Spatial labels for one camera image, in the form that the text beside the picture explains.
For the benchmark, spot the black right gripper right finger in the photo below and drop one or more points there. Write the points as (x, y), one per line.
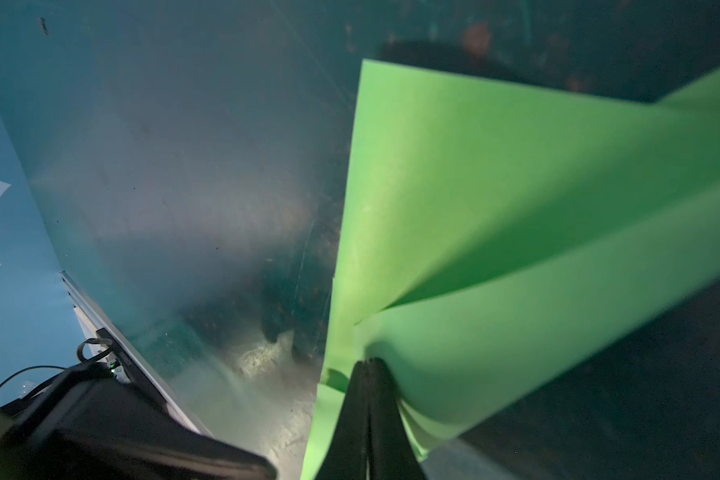
(391, 454)

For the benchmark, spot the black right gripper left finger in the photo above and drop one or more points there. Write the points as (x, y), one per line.
(347, 454)

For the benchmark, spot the green square paper sheet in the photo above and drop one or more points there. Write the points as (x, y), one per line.
(496, 234)

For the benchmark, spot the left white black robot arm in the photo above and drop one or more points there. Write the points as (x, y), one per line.
(85, 424)

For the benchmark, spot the aluminium left floor rail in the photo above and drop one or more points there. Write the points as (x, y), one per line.
(132, 367)

